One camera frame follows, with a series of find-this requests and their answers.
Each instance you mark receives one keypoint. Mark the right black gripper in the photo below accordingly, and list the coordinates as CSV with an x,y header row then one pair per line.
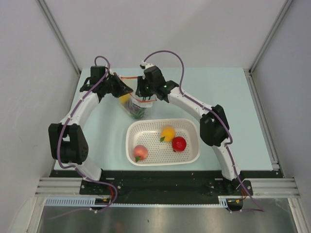
x,y
141,91

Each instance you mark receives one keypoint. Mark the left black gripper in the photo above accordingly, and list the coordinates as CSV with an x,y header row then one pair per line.
x,y
122,89

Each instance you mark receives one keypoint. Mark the clear zip top bag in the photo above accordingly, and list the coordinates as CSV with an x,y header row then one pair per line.
x,y
132,83

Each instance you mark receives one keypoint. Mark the fake orange fruit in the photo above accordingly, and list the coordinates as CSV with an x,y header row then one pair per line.
x,y
167,134

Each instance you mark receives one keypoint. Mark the fake pink peach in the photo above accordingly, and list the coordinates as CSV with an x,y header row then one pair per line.
x,y
140,153

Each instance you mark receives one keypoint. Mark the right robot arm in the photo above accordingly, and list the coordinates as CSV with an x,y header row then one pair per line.
x,y
214,127

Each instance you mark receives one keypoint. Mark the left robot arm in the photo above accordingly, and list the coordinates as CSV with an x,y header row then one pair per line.
x,y
67,140

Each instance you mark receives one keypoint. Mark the fake yellow lemon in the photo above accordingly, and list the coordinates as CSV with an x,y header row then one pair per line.
x,y
125,98

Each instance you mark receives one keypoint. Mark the fake purple grapes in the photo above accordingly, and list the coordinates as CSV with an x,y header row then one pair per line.
x,y
134,110

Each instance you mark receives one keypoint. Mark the white perforated plastic basket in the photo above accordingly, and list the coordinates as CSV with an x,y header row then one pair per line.
x,y
147,133

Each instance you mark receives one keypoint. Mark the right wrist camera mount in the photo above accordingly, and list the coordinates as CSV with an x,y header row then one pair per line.
x,y
146,67

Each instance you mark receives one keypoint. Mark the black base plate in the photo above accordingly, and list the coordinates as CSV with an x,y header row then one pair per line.
x,y
162,187

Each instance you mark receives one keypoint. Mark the white cable duct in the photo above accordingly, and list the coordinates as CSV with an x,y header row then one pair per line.
x,y
77,202

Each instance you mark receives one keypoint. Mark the aluminium frame rail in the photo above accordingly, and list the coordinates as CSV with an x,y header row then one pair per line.
x,y
270,188

